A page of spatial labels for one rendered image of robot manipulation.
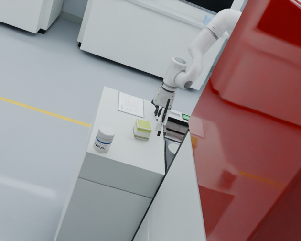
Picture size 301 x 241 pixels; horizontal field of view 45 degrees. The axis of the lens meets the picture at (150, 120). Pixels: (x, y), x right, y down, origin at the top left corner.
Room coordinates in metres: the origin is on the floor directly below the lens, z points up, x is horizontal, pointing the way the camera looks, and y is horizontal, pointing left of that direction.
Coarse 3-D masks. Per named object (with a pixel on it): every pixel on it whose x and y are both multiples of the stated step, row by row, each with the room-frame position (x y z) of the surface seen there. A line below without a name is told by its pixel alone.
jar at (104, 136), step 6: (102, 126) 1.28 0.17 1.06; (108, 126) 1.30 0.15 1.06; (102, 132) 1.24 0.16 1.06; (108, 132) 1.26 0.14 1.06; (114, 132) 1.27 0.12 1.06; (96, 138) 1.25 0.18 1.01; (102, 138) 1.23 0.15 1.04; (108, 138) 1.24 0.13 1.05; (96, 144) 1.24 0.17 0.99; (102, 144) 1.23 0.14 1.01; (108, 144) 1.25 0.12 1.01; (96, 150) 1.23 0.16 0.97; (102, 150) 1.23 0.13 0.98
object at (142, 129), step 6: (138, 120) 1.49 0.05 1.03; (144, 120) 1.52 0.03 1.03; (138, 126) 1.44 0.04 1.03; (144, 126) 1.47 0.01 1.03; (150, 126) 1.49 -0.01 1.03; (138, 132) 1.44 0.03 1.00; (144, 132) 1.45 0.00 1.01; (150, 132) 1.47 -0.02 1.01; (138, 138) 1.45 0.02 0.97; (144, 138) 1.46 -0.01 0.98
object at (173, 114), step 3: (171, 111) 1.87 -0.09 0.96; (174, 111) 1.88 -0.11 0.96; (177, 111) 1.90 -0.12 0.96; (171, 114) 1.83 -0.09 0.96; (174, 114) 1.86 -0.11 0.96; (177, 114) 1.87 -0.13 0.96; (180, 114) 1.88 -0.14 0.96; (186, 114) 1.91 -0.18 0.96; (174, 117) 1.82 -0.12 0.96; (177, 117) 1.83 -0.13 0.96; (180, 117) 1.84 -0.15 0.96; (183, 120) 1.82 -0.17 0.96; (186, 120) 1.84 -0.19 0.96
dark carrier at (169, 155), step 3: (165, 141) 1.64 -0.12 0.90; (168, 141) 1.65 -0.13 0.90; (171, 141) 1.66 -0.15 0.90; (165, 144) 1.61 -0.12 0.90; (168, 144) 1.62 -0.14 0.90; (165, 147) 1.59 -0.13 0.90; (165, 150) 1.56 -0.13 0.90; (168, 150) 1.57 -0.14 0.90; (168, 153) 1.54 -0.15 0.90; (171, 153) 1.55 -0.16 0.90; (168, 156) 1.51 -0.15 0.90; (171, 156) 1.53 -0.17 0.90; (168, 159) 1.49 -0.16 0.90; (171, 159) 1.50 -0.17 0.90; (168, 162) 1.47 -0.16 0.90; (168, 165) 1.44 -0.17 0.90
